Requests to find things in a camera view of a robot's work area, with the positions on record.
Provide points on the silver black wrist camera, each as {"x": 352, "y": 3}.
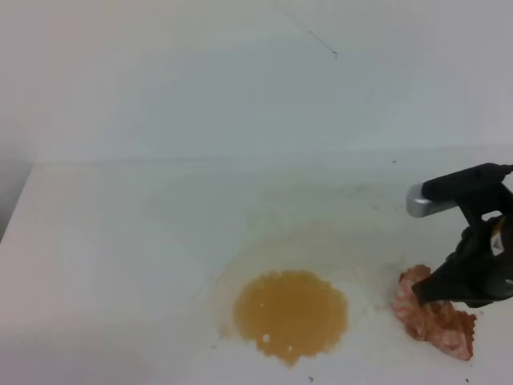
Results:
{"x": 441, "y": 193}

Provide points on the large brown coffee puddle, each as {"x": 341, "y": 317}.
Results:
{"x": 291, "y": 314}

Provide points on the stained pink white rag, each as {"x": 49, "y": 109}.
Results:
{"x": 438, "y": 323}

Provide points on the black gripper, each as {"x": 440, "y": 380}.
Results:
{"x": 479, "y": 271}

